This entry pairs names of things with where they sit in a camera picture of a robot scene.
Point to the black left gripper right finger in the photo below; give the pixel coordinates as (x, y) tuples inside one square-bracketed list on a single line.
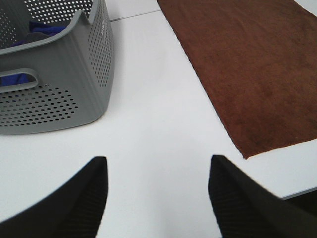
[(244, 209)]

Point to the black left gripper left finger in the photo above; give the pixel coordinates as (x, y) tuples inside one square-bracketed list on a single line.
[(74, 210)]

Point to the brown towel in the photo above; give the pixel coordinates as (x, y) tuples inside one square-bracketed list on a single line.
[(257, 61)]

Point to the grey perforated plastic basket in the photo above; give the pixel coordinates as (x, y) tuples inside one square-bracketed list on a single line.
[(72, 70)]

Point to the blue cloth in basket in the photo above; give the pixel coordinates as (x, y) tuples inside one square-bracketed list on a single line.
[(37, 31)]

